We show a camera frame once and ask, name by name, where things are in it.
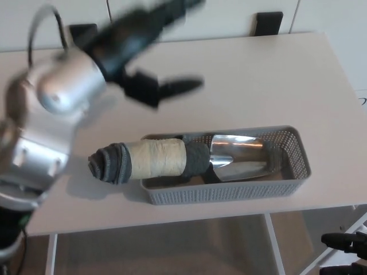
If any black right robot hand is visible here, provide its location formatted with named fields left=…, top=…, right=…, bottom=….
left=319, top=231, right=367, bottom=275

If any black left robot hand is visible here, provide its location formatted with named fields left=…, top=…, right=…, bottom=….
left=91, top=0, right=206, bottom=108

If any metal shovel with handle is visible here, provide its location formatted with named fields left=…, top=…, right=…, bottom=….
left=87, top=134, right=276, bottom=184

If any white cabinet with doors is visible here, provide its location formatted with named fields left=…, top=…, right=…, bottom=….
left=0, top=0, right=367, bottom=54

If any grey perforated plastic basket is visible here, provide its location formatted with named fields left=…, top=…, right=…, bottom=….
left=139, top=124, right=312, bottom=206

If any white paper with black writing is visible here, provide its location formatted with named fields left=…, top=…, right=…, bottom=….
left=355, top=88, right=367, bottom=107

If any black cabinet door handle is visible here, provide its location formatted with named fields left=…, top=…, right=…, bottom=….
left=252, top=11, right=283, bottom=37
left=68, top=23, right=99, bottom=48

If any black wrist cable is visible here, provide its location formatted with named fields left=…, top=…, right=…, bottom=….
left=28, top=3, right=70, bottom=67

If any white desk with metal frame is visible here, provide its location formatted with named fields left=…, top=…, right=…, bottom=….
left=0, top=30, right=367, bottom=275

